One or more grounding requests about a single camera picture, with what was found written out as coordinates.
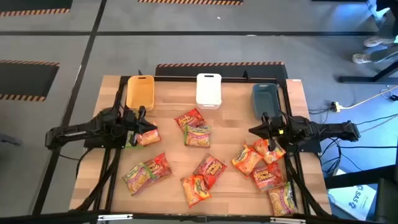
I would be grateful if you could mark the red ramen noodle packet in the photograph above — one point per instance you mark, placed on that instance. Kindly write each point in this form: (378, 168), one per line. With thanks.
(282, 200)

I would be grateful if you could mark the black aluminium table frame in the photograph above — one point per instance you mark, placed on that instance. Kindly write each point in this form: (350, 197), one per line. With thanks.
(180, 78)

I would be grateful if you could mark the red Maruchan saucy noodles packet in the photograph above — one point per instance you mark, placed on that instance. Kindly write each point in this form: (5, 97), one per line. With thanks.
(267, 177)
(211, 168)
(160, 166)
(188, 119)

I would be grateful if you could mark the person's shoe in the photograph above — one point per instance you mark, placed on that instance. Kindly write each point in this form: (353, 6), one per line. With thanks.
(377, 41)
(362, 58)

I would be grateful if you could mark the white printed cardboard box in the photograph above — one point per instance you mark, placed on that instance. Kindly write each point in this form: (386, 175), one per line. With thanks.
(354, 199)

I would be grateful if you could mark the yellow plastic bin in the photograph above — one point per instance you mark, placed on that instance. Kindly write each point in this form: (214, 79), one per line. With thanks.
(140, 93)

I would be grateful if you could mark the orange Maruchan ramen packet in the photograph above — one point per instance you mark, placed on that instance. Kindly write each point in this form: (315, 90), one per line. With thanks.
(195, 191)
(245, 160)
(150, 137)
(262, 147)

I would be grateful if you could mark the black chair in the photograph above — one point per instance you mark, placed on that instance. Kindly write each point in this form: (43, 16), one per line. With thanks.
(387, 202)

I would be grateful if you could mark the black hazard-striped floor mat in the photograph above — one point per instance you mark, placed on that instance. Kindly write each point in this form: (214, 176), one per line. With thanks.
(25, 81)
(189, 2)
(233, 71)
(31, 6)

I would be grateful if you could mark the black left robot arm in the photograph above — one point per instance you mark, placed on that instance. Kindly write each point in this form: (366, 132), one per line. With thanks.
(77, 132)

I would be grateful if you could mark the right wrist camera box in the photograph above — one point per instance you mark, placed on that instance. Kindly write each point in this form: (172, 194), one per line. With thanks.
(280, 130)

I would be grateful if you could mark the white power strip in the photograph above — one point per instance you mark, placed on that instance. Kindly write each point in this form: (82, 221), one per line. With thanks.
(335, 106)

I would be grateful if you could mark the silver metal bracket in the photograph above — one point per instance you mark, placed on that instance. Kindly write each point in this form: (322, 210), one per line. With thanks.
(287, 220)
(115, 217)

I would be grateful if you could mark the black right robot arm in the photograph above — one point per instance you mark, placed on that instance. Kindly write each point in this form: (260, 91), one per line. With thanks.
(335, 130)

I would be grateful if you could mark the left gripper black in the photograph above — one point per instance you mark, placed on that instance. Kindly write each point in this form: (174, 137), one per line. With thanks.
(141, 113)

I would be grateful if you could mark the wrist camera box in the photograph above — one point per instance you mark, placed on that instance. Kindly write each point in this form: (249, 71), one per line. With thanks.
(131, 120)
(280, 130)

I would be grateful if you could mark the black desk base bar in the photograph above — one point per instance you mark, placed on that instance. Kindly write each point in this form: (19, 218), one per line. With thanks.
(360, 177)
(367, 79)

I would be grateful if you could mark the teal blue plastic bin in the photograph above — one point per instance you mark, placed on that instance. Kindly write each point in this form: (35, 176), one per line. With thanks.
(264, 99)

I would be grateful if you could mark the person's leg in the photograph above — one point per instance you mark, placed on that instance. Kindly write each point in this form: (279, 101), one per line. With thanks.
(385, 54)
(387, 18)

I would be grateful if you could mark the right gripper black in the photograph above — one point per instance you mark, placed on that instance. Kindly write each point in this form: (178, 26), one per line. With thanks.
(271, 141)

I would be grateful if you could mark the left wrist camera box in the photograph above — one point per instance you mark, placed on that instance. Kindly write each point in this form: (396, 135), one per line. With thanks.
(131, 120)

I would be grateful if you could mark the white plastic bin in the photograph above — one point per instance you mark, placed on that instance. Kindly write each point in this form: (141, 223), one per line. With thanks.
(209, 91)

